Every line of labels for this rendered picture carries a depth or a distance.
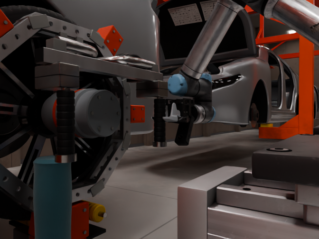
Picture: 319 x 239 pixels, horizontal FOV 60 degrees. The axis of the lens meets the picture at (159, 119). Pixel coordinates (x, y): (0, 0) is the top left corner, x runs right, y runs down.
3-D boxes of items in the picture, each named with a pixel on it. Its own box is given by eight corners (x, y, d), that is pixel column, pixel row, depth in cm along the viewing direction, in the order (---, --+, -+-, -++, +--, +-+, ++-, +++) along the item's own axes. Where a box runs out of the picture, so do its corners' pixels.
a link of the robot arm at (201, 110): (187, 123, 107) (206, 124, 103) (181, 124, 104) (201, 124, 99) (187, 104, 107) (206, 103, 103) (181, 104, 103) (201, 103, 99)
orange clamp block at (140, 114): (116, 123, 109) (131, 122, 117) (131, 123, 105) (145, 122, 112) (116, 105, 109) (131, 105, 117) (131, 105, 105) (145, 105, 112)
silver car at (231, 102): (233, 121, 795) (233, 65, 792) (306, 122, 688) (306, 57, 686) (108, 126, 389) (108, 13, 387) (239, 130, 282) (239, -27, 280)
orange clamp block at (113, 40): (99, 59, 102) (109, 42, 106) (115, 57, 97) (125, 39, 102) (87, 45, 97) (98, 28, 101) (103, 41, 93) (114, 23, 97)
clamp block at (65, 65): (54, 91, 64) (54, 68, 63) (80, 88, 58) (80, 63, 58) (33, 89, 59) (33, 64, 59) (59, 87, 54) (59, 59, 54)
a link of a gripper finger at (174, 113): (162, 102, 83) (173, 103, 91) (162, 122, 83) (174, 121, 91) (171, 101, 82) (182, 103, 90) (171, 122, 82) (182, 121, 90)
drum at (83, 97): (76, 134, 92) (76, 92, 92) (124, 137, 80) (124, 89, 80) (37, 137, 81) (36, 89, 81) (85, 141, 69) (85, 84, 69)
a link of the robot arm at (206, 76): (200, 71, 101) (200, 101, 101) (216, 74, 110) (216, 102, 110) (183, 73, 106) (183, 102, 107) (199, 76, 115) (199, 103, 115)
